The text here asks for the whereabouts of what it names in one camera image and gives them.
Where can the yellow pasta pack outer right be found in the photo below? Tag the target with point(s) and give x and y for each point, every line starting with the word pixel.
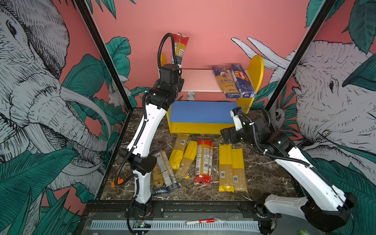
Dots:
pixel 239 178

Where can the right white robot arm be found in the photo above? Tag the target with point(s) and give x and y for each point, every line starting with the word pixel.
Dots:
pixel 327 208

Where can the red spaghetti pack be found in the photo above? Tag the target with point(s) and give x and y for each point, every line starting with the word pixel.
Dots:
pixel 180 44
pixel 203 168

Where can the orange plastic block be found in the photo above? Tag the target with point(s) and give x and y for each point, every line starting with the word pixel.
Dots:
pixel 117 183

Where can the yellow pasta pack inner right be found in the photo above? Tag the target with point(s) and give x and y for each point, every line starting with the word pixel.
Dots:
pixel 226 183

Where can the clear blue-end spaghetti pack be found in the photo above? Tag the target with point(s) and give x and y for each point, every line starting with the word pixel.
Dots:
pixel 164 180

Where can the perforated metal rail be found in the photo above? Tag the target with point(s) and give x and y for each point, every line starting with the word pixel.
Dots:
pixel 171 225

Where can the black front frame beam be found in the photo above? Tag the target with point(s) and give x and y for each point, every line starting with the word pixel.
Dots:
pixel 160 208

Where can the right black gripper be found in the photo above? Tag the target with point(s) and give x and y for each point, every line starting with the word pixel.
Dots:
pixel 233 133

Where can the dark-blue-top Arbella spaghetti pack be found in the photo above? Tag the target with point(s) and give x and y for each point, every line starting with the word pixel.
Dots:
pixel 225 82

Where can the left black corner post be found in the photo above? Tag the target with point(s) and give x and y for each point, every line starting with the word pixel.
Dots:
pixel 92 27

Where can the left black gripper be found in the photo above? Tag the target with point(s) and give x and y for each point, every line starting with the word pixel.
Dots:
pixel 180 83

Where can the middle yellow pasta pack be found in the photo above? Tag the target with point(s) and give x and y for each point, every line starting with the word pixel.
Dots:
pixel 187 160

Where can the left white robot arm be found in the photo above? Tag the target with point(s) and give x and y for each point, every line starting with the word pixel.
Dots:
pixel 138 162

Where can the right black corner post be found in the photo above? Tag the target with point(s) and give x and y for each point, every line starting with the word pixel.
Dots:
pixel 319 19

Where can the blue Barilla spaghetti pack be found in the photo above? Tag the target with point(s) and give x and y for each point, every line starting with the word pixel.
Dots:
pixel 242 81

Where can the black corner post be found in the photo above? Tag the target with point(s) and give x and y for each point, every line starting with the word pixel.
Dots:
pixel 319 19
pixel 92 27

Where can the red white marker pen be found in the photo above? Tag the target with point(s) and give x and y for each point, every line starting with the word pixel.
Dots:
pixel 203 221

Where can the small green circuit board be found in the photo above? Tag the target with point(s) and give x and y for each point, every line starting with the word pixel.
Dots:
pixel 142 225

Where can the upper-left yellow pasta pack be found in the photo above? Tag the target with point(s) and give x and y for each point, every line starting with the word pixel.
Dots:
pixel 178 150

